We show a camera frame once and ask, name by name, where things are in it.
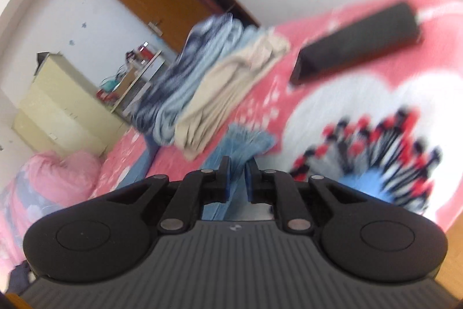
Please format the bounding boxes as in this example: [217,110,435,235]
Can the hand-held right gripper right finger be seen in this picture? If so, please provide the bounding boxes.
[245,157,370,234]

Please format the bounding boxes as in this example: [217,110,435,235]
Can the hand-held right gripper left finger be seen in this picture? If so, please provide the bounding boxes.
[103,156,232,233]

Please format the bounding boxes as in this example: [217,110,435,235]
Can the blue jeans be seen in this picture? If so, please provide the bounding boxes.
[121,124,278,222]

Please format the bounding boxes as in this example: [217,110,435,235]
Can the folded beige garment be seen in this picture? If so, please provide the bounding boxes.
[174,28,291,161]

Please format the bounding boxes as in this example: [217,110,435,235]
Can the folded plaid shirt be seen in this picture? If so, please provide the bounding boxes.
[132,14,234,143]

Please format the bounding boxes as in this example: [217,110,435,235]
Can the folded light blue garment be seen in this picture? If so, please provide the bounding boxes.
[152,21,254,145]

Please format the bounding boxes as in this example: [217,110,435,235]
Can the white desk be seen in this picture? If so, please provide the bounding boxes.
[109,48,163,118]

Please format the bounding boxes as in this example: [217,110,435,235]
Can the cardboard box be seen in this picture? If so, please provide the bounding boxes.
[114,70,138,96]

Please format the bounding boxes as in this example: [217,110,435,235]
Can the teal plastic bag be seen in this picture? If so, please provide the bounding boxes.
[101,75,120,92]

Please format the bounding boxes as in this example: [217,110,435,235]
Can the pink floral quilt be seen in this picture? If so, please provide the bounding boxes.
[0,150,104,264]

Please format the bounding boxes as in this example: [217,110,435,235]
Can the long black box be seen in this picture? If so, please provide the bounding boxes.
[289,2,425,86]

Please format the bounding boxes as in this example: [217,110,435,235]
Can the pale yellow wardrobe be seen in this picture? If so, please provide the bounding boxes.
[11,52,131,159]

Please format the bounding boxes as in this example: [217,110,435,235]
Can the dark grey garment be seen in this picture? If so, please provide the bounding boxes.
[9,262,37,291]

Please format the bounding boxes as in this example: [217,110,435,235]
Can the red floral blanket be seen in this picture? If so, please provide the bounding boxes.
[83,0,463,233]

